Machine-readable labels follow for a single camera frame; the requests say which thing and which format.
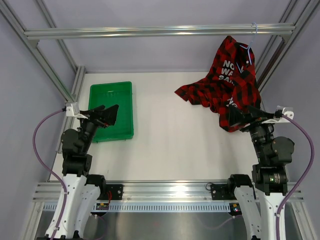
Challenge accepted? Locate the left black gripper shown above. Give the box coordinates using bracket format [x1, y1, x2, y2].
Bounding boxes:
[76, 104, 118, 154]

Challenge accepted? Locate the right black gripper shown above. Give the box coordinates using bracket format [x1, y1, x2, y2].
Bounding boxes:
[229, 104, 277, 162]

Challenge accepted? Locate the red black plaid shirt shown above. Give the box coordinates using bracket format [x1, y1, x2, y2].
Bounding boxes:
[175, 35, 261, 133]

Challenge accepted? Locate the light blue wire hanger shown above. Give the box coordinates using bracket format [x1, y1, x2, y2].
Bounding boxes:
[240, 22, 258, 66]

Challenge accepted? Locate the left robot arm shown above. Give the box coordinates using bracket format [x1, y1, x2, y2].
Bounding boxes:
[44, 102, 119, 240]

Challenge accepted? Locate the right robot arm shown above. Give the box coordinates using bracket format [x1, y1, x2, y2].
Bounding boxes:
[228, 105, 295, 240]

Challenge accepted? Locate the green plastic tray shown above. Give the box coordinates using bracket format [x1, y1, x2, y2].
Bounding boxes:
[88, 81, 134, 143]

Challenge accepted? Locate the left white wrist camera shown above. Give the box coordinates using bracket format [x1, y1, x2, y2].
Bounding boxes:
[65, 102, 88, 119]

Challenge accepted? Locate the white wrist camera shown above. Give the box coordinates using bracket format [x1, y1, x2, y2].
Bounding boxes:
[65, 102, 88, 119]
[262, 105, 295, 124]

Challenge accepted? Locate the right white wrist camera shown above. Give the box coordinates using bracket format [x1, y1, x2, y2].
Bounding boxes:
[262, 105, 295, 124]

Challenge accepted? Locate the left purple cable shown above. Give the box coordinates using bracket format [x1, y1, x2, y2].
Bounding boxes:
[33, 108, 68, 233]

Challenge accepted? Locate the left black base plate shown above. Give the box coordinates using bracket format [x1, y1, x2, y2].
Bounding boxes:
[97, 184, 124, 201]

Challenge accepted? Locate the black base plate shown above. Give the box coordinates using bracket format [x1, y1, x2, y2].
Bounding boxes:
[205, 182, 236, 200]
[97, 184, 124, 201]

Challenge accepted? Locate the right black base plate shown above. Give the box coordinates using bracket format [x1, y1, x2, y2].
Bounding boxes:
[205, 182, 236, 200]

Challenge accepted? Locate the aluminium frame crossbar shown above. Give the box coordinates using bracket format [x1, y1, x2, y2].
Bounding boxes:
[24, 23, 296, 40]

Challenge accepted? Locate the front aluminium rail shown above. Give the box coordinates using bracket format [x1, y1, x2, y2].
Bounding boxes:
[32, 181, 305, 203]

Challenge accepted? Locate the white slotted cable duct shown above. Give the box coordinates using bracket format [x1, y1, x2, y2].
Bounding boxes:
[42, 202, 231, 213]

